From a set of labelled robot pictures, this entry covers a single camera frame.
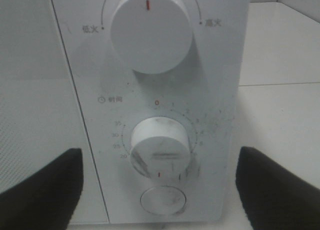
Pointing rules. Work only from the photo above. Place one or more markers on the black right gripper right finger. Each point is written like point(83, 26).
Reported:
point(272, 197)

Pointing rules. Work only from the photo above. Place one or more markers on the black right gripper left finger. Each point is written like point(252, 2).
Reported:
point(47, 199)

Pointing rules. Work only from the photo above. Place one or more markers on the round white door-release button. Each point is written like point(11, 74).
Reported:
point(163, 200)

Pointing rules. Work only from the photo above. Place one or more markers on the white timer knob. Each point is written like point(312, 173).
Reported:
point(160, 148)

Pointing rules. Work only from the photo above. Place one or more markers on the white microwave door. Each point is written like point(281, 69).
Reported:
point(40, 116)

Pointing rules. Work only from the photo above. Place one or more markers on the white microwave oven body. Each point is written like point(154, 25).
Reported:
point(199, 93)

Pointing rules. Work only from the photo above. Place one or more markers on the upper white power knob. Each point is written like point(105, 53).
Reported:
point(151, 36)

